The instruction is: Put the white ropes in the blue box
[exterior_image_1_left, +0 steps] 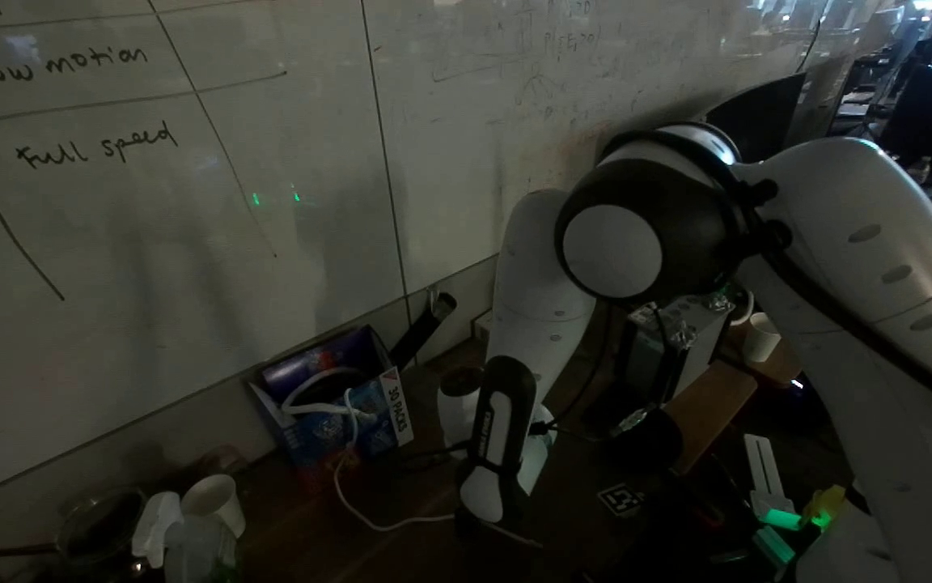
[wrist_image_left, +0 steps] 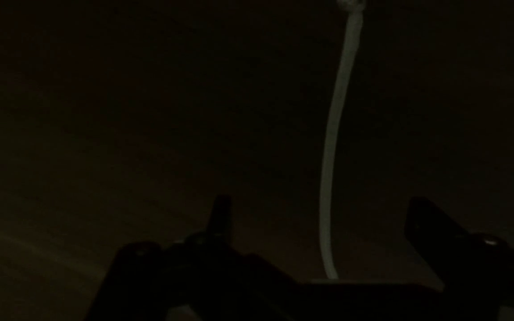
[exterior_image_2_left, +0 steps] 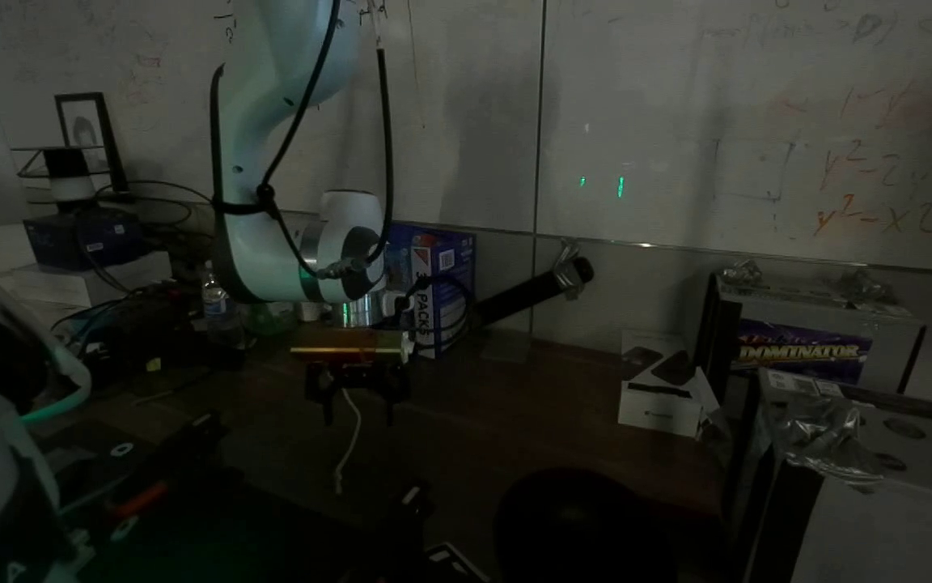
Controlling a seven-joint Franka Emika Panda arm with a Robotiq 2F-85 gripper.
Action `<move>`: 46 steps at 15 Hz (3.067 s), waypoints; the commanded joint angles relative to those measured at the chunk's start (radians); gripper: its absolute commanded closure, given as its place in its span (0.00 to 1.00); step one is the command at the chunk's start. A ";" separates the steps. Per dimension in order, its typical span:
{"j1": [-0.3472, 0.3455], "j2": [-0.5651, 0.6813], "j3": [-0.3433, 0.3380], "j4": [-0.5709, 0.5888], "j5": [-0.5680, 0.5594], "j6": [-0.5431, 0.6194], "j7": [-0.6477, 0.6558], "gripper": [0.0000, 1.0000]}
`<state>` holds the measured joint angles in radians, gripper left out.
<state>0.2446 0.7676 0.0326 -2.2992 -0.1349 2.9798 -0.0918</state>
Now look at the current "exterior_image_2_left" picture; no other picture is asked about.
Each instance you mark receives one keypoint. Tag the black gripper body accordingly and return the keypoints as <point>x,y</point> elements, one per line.
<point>356,377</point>

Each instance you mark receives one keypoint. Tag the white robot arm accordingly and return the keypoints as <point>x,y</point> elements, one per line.
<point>260,246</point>

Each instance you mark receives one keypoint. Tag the blue snack pack box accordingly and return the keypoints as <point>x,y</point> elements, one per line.
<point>439,292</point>

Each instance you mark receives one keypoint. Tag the small white cardboard box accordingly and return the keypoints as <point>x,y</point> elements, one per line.
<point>664,392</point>

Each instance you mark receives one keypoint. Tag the box with Dominator print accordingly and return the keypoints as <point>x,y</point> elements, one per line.
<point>809,342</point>

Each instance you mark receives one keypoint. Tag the large silver box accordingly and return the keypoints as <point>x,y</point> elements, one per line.
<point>876,496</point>

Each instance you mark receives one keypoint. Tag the black tripod device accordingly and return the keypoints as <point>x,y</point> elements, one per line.
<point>414,539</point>

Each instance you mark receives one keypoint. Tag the clear plastic water bottle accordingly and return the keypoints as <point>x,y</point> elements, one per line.
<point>215,301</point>

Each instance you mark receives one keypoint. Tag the black clamp device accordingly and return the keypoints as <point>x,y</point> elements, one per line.
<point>152,441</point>

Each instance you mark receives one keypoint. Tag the black flashlight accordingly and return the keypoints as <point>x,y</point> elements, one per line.
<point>532,289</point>

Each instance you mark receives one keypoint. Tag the blue device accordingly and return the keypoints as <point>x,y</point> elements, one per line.
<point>83,241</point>

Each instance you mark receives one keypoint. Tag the crumpled clear plastic wrap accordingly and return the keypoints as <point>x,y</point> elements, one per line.
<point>809,423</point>

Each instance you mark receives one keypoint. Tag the whiteboard with writing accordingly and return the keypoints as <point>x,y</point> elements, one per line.
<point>759,108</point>

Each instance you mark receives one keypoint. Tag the black picture frame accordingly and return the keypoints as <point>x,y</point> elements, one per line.
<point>89,133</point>

